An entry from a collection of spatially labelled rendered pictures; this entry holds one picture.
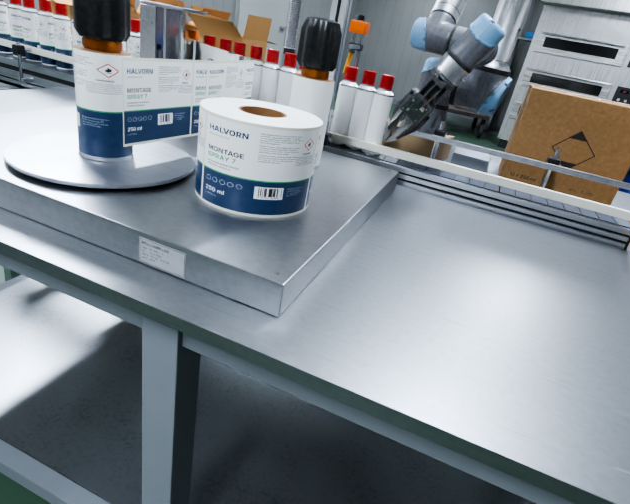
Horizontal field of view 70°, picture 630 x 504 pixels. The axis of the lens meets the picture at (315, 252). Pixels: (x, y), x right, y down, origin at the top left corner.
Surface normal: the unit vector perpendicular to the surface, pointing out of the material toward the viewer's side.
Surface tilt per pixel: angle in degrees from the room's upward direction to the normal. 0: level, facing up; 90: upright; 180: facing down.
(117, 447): 0
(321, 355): 0
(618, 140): 90
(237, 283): 90
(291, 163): 90
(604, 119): 90
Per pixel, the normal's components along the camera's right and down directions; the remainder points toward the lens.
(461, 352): 0.18, -0.88
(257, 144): 0.11, 0.47
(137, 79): 0.87, 0.35
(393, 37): -0.53, 0.29
